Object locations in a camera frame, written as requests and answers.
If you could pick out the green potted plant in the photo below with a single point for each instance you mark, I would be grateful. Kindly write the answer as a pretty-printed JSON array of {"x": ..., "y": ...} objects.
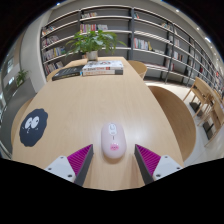
[{"x": 93, "y": 41}]

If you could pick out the white book with red-lettered spine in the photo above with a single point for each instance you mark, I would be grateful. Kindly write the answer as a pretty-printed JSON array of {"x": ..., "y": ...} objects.
[{"x": 100, "y": 72}]

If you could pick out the black mouse pad with eyes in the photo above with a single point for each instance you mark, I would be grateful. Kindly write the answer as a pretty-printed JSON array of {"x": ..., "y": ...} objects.
[{"x": 32, "y": 128}]

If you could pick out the grey shelf unit with books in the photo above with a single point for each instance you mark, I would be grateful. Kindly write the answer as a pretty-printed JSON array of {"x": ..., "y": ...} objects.
[{"x": 150, "y": 33}]

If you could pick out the black book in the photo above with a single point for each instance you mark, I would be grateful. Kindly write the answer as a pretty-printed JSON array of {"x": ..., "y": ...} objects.
[{"x": 66, "y": 73}]

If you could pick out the ceiling lights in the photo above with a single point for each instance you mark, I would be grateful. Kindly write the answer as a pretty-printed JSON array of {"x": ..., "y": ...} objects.
[{"x": 207, "y": 39}]

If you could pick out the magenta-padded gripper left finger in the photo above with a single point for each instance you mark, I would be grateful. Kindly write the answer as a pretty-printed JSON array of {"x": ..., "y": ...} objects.
[{"x": 63, "y": 166}]

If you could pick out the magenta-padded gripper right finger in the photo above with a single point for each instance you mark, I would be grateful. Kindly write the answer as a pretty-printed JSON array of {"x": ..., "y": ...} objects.
[{"x": 166, "y": 165}]

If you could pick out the group of slatted wooden chairs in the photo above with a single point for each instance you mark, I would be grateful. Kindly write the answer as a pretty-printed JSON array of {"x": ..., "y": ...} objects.
[{"x": 203, "y": 96}]

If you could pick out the white book with printed cover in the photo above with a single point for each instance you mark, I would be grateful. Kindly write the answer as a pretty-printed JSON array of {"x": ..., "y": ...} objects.
[{"x": 101, "y": 65}]

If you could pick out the pink computer mouse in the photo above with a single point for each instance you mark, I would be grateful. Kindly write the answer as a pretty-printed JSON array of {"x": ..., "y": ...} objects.
[{"x": 113, "y": 141}]

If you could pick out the small green background plant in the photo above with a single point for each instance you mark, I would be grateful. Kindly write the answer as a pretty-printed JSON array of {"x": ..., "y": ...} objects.
[{"x": 21, "y": 77}]

